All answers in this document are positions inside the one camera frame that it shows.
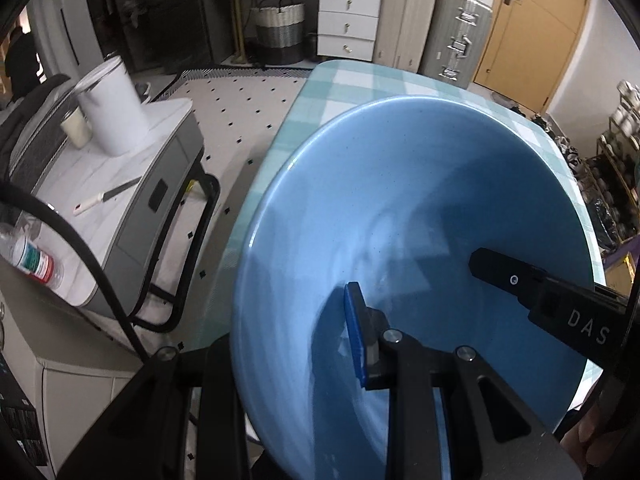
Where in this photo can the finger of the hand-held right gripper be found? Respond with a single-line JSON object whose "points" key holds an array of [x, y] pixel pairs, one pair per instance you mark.
{"points": [[510, 277]]}

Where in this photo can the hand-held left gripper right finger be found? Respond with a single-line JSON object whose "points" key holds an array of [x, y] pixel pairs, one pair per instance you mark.
{"points": [[354, 330]]}

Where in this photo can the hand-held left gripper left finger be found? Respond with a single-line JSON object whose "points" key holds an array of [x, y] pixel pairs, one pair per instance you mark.
{"points": [[215, 390]]}

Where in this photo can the medium blue bowl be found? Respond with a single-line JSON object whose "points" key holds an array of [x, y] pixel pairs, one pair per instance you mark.
{"points": [[400, 200]]}

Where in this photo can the person's right hand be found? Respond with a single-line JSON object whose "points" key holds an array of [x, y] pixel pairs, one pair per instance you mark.
{"points": [[585, 430]]}

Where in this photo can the brown cardboard carton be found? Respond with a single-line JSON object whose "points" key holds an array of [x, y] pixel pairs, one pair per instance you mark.
{"points": [[620, 275]]}

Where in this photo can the scattered sneakers group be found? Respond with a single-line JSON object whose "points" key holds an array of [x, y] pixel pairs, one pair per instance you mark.
{"points": [[565, 150]]}

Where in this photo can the beige storage cabinet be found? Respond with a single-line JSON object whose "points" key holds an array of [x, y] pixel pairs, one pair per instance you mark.
{"points": [[75, 390]]}

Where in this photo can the wooden shoe rack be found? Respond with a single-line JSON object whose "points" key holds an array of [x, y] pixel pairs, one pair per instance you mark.
{"points": [[621, 170]]}

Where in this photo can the black patterned box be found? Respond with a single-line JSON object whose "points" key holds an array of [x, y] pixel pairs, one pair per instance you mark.
{"points": [[17, 425]]}

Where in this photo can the rows of assorted shoes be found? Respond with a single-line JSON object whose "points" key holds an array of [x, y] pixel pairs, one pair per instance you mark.
{"points": [[625, 110]]}

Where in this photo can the plastic bottle green red label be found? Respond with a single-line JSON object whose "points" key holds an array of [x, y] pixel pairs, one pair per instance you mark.
{"points": [[32, 260]]}

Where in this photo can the wooden door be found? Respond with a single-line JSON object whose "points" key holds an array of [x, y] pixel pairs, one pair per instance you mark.
{"points": [[535, 35]]}

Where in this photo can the silver suitcase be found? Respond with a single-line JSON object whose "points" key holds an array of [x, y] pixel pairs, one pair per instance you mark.
{"points": [[457, 35]]}

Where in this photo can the grey side table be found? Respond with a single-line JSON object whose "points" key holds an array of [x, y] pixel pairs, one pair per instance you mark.
{"points": [[100, 170]]}

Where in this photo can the teal checked tablecloth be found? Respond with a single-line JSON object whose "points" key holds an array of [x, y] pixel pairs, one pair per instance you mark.
{"points": [[350, 80]]}

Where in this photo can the white diamond-pattern rug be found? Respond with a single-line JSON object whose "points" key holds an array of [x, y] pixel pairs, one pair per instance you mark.
{"points": [[225, 110]]}

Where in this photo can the beige suitcase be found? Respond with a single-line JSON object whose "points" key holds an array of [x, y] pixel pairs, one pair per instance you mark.
{"points": [[405, 20]]}

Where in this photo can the grey striped table runner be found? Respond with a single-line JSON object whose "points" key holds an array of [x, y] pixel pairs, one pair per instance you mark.
{"points": [[40, 155]]}

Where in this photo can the small cream cup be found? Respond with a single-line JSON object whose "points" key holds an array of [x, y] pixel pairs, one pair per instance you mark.
{"points": [[75, 130]]}

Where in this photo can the white kettle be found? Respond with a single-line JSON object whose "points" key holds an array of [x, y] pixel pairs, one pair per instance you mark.
{"points": [[117, 110]]}

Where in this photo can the white drawer desk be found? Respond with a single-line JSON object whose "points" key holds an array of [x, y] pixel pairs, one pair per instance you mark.
{"points": [[345, 25]]}

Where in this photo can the woven laundry basket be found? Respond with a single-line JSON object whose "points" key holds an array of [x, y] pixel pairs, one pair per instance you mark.
{"points": [[280, 30]]}

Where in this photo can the dark refrigerator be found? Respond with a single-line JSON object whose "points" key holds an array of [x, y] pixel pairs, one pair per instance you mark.
{"points": [[190, 10]]}

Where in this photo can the tall black cabinet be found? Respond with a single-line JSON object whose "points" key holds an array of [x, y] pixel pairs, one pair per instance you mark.
{"points": [[120, 20]]}

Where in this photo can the white cabinet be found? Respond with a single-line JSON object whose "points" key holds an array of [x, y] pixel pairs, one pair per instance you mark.
{"points": [[55, 25]]}

